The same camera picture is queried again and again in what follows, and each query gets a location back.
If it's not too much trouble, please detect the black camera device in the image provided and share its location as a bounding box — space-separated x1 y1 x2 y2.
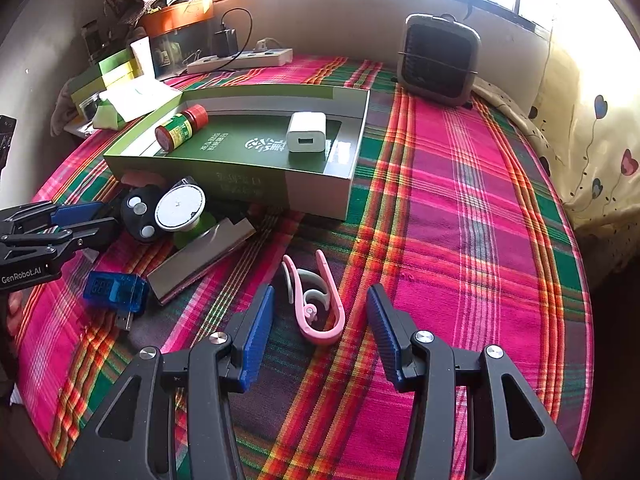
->
0 115 16 172

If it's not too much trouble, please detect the black power adapter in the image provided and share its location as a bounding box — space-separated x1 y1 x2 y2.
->
213 28 239 58

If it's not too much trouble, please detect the grey portable heater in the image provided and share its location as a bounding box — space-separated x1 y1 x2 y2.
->
396 13 482 107

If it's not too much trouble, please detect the black pink phone holder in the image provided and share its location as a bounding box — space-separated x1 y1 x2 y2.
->
120 170 167 243

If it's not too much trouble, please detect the white usb charger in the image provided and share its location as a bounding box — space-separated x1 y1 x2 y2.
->
285 112 326 153

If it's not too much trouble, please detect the cream heart-print curtain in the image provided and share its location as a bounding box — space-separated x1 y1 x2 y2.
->
529 39 639 287

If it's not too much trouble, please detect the green spool white top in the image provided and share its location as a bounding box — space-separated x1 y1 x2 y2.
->
154 178 217 249

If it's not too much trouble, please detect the plaid pink tablecloth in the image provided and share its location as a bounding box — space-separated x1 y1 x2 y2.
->
14 56 593 479

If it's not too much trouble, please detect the red-capped medicine bottle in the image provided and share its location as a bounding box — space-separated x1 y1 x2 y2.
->
155 104 208 153

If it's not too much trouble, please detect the green shallow cardboard box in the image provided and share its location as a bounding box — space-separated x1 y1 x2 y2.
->
103 84 370 221

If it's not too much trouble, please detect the orange-rimmed fish tank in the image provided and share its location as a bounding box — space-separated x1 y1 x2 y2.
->
139 0 214 79

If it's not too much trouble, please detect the green cardboard boxes stack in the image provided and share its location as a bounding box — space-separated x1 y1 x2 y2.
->
67 48 141 120

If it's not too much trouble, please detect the silver metal lighter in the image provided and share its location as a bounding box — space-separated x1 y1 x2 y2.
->
146 218 255 306

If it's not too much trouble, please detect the pink clip earphone holder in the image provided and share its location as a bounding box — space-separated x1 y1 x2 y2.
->
281 249 346 346

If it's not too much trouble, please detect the white power strip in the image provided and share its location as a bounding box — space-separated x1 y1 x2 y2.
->
186 49 294 74

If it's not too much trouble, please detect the blue usb tester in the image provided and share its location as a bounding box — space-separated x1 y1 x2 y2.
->
82 271 150 332

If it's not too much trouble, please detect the white paper sheet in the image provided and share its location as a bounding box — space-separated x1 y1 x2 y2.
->
92 76 181 130

